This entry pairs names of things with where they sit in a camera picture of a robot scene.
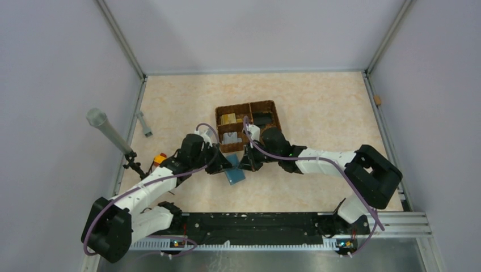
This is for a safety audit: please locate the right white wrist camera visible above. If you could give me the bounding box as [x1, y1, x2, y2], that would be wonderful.
[244, 124, 260, 141]

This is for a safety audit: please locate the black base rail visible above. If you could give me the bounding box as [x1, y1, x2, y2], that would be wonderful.
[169, 212, 336, 245]

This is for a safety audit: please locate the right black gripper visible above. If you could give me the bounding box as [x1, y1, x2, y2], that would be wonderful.
[237, 139, 281, 173]

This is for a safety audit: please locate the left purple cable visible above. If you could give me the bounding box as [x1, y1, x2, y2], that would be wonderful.
[82, 123, 221, 258]

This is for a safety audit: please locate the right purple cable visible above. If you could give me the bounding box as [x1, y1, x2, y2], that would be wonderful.
[242, 115, 386, 258]

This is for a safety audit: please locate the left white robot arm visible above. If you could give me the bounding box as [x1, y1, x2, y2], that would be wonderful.
[81, 133, 234, 263]

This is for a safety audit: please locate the purple cable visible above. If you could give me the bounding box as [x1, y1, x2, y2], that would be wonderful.
[82, 123, 221, 258]
[242, 115, 386, 258]

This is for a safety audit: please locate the small tan cork piece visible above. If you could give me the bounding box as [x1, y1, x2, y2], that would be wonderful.
[373, 95, 382, 107]

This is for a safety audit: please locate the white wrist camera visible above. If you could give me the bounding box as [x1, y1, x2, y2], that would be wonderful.
[244, 124, 260, 141]
[194, 128, 217, 146]

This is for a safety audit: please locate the yellow red toy car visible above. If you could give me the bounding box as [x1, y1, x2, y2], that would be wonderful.
[153, 153, 167, 167]

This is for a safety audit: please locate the black VIP card stack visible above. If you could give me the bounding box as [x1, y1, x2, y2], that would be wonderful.
[252, 112, 274, 127]

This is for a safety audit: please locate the grey metal tube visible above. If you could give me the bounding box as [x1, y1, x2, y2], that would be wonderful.
[86, 108, 133, 155]

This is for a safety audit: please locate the blue leather card holder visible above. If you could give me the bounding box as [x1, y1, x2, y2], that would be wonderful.
[225, 154, 246, 185]

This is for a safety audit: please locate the black tube clamp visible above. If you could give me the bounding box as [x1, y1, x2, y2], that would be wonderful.
[123, 150, 149, 180]

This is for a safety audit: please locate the woven wicker tray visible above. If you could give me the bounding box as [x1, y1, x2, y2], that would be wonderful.
[214, 100, 282, 154]

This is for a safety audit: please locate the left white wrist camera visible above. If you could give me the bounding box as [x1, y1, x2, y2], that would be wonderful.
[194, 128, 217, 146]

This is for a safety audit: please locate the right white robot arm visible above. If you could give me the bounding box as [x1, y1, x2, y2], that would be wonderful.
[239, 124, 403, 233]

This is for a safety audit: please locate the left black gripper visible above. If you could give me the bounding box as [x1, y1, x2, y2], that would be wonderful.
[191, 143, 235, 174]

